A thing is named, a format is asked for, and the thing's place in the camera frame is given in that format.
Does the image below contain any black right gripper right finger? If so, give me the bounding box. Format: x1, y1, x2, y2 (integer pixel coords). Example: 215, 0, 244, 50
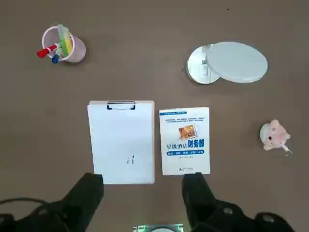
181, 172, 296, 232

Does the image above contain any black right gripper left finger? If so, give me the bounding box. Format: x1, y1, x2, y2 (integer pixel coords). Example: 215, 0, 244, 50
0, 172, 105, 232

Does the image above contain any white and blue book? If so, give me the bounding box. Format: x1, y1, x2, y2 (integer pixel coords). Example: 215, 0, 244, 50
158, 107, 211, 176

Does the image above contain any white clipboard with black clip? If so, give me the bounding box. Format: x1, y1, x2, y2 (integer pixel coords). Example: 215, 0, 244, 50
86, 100, 155, 185

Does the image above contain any pink plush pig toy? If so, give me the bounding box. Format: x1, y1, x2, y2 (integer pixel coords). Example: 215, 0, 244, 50
259, 119, 293, 157

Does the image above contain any blue marker pen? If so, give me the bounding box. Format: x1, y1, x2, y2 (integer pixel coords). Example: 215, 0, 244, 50
52, 47, 62, 64

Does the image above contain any pink translucent pen cup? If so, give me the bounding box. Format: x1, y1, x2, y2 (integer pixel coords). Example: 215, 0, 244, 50
41, 23, 86, 64

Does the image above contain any red marker pen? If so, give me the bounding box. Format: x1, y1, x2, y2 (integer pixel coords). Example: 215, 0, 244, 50
36, 44, 57, 58

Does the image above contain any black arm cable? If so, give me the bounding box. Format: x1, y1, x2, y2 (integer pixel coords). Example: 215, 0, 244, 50
0, 197, 53, 206

